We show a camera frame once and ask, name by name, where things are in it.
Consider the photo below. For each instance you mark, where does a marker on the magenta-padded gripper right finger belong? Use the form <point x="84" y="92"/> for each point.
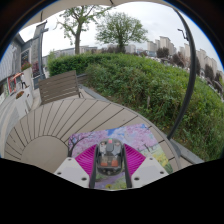
<point x="148" y="172"/>

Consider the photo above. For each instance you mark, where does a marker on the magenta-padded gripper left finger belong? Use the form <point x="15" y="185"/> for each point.
<point x="71" y="173"/>

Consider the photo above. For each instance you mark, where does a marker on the grey patterned computer mouse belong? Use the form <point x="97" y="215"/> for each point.
<point x="109" y="160"/>

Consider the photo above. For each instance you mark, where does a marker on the tan slatted chair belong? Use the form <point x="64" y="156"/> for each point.
<point x="60" y="87"/>

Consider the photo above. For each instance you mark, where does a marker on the white planter with flowers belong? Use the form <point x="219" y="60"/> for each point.
<point x="23" y="100"/>

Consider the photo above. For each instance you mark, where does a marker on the dark curved umbrella pole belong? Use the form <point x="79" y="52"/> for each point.
<point x="190" y="83"/>

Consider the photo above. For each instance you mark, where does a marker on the person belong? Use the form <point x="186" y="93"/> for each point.
<point x="23" y="80"/>

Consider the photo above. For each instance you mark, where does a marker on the tall white planter with shrub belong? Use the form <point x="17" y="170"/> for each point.
<point x="27" y="75"/>

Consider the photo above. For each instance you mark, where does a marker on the orange parasol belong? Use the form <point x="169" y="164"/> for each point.
<point x="17" y="75"/>

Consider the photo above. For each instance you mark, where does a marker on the grey shopfront building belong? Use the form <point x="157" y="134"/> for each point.
<point x="10" y="60"/>

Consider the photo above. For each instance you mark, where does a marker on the beige apartment buildings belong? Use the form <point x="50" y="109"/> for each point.
<point x="165" y="43"/>

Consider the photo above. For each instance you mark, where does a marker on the grey sign pillar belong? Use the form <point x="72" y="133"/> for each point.
<point x="37" y="46"/>

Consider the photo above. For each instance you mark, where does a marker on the tall thin-trunk tree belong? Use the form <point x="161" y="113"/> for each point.
<point x="77" y="36"/>

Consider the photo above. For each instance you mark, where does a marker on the round-crowned green tree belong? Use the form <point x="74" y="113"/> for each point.
<point x="120" y="28"/>

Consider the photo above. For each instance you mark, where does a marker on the beige umbrella canopy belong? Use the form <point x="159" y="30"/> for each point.
<point x="66" y="6"/>

